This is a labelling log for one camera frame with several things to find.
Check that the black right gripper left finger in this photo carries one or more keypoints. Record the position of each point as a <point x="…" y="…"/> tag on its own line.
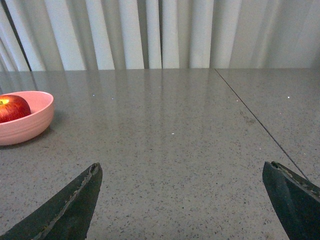
<point x="65" y="216"/>

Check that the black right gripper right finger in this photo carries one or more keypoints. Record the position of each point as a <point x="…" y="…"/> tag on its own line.
<point x="296" y="201"/>

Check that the pink plastic bowl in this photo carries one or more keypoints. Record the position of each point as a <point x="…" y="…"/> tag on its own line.
<point x="23" y="129"/>

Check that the red apple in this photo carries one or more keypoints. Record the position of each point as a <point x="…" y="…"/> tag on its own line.
<point x="13" y="107"/>

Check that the white pleated curtain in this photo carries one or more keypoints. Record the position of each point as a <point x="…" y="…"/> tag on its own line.
<point x="56" y="35"/>

